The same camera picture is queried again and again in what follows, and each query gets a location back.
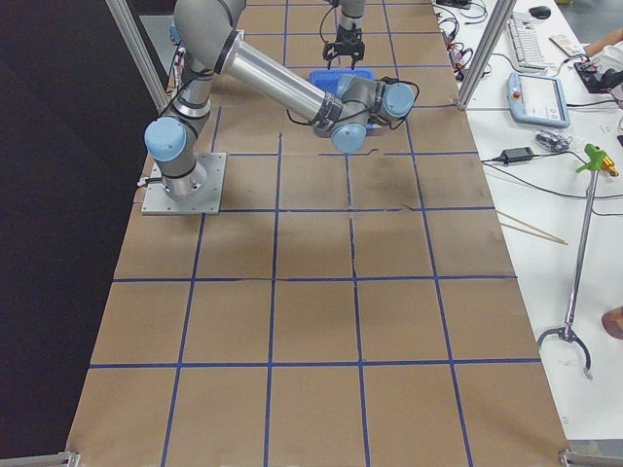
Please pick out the white keyboard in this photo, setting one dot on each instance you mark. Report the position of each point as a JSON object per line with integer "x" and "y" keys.
{"x": 527, "y": 55}

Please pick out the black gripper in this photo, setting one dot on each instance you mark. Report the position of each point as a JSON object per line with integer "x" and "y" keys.
{"x": 347, "y": 35}

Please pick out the black power adapter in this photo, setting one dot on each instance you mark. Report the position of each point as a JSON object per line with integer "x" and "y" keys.
{"x": 514, "y": 155}

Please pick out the wooden chopsticks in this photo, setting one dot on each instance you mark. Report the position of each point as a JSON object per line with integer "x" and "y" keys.
{"x": 513, "y": 223}

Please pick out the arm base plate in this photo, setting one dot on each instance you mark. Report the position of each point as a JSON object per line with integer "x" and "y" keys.
{"x": 200, "y": 192}

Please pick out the metal reacher grabber tool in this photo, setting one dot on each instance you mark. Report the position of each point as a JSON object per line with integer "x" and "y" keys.
{"x": 599, "y": 161}

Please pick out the teach pendant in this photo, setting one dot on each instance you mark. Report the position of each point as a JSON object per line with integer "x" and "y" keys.
{"x": 537, "y": 100}

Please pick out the aluminium frame post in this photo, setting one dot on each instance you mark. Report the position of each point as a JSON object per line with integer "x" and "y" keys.
{"x": 141, "y": 50}

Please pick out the blue plastic tray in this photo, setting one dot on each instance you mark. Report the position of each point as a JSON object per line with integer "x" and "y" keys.
{"x": 331, "y": 80}

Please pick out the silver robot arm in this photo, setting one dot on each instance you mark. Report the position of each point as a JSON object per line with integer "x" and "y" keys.
{"x": 213, "y": 45}
{"x": 351, "y": 15}

